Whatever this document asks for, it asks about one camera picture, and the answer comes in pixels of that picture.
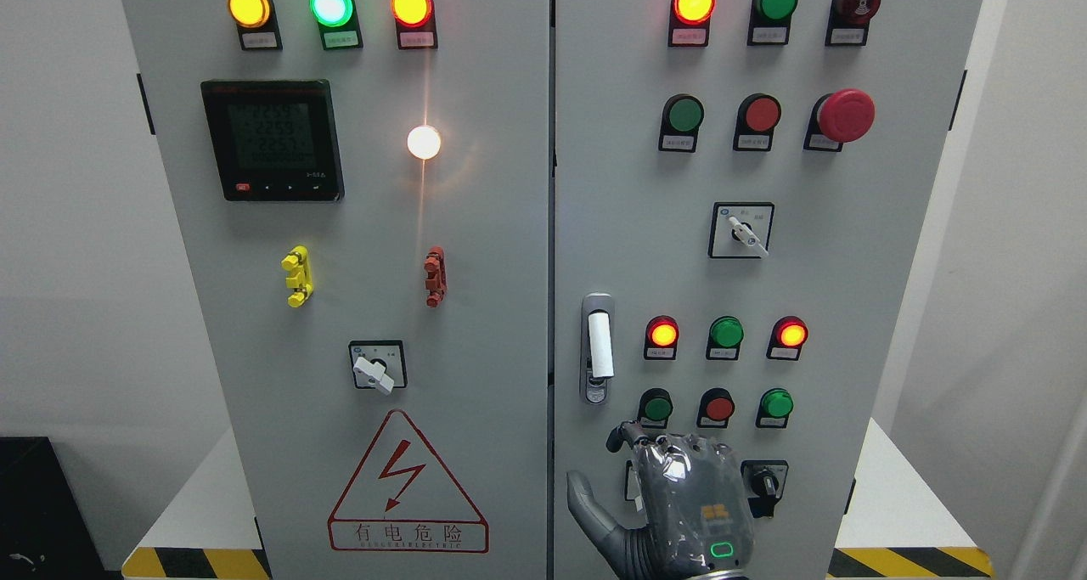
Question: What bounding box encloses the orange lit indicator left mid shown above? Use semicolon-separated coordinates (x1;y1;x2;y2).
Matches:
642;314;679;361

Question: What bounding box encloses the white rotary switch right upper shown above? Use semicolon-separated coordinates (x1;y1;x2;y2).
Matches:
707;202;775;259

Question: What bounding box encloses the white platform with hazard stripes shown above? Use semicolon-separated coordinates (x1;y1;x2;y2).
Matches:
120;423;995;579

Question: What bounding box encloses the red push button upper row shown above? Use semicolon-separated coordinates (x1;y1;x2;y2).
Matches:
733;93;780;153

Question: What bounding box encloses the black digital power meter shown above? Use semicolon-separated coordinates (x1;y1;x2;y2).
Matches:
201;78;343;202

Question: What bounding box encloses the white glowing indicator light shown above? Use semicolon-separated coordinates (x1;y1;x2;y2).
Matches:
405;124;442;161

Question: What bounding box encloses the red electric hazard warning sticker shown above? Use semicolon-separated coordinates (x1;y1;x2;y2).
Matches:
327;409;489;554

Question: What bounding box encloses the yellow plastic clip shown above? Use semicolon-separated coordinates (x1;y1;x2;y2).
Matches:
280;245;314;308

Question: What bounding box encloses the dark green indicator top right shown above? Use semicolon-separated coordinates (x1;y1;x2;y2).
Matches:
746;0;798;46

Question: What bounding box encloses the grey right cabinet door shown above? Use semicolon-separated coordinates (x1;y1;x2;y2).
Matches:
552;0;982;579

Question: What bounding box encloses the green indicator middle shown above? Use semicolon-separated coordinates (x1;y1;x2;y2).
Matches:
704;316;745;361

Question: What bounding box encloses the yellow indicator light top left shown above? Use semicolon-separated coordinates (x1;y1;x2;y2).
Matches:
228;0;282;51

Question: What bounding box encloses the dark red buzzer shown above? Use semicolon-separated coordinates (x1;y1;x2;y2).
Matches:
825;0;880;47

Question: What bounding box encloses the grey left cabinet door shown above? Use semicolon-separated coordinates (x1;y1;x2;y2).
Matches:
122;0;550;579

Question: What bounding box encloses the red lit indicator top right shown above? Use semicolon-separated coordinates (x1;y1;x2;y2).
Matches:
667;0;717;48

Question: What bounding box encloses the red push button lower middle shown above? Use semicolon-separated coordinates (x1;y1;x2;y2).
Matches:
696;387;736;429

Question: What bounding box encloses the green push button lower right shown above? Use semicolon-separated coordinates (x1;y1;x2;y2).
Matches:
755;387;795;429

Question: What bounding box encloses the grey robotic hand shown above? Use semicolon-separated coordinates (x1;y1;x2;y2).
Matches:
566;421;754;579

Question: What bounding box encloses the white rotary switch door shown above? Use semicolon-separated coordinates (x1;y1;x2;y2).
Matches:
622;459;644;510
348;340;408;396

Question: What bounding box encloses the orange lit indicator right mid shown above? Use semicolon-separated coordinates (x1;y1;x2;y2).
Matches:
766;314;808;361

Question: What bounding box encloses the green push button upper row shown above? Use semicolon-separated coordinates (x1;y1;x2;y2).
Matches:
657;93;704;153

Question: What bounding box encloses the red plastic clip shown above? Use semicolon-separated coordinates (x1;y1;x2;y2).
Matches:
423;245;448;308

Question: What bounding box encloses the black key selector switch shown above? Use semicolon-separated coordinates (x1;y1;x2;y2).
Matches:
741;459;789;519

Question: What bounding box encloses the white rotary switch left door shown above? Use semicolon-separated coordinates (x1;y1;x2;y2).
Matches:
348;340;408;396

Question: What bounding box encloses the bright green indicator light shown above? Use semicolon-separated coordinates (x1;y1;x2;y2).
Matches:
309;0;363;50

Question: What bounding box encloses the orange lit indicator mid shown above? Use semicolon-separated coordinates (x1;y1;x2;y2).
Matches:
766;314;808;361
642;314;679;361

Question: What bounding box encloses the silver door handle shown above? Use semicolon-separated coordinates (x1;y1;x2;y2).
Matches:
578;293;615;405

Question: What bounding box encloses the red emergency stop mushroom button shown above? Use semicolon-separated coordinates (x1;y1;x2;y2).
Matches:
803;88;876;153

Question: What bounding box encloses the black box lower left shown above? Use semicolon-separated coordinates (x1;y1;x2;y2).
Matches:
1;436;104;579

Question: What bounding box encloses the green push button lower left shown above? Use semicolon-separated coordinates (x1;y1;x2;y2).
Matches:
637;387;674;430

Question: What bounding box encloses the grey cabinet door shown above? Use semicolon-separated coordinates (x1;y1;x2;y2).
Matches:
552;0;982;579
122;0;550;579

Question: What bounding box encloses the orange indicator light left door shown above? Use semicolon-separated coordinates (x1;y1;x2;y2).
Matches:
391;0;438;50

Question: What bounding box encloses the white rotary switch lower right door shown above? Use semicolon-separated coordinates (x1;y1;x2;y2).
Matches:
622;459;644;510

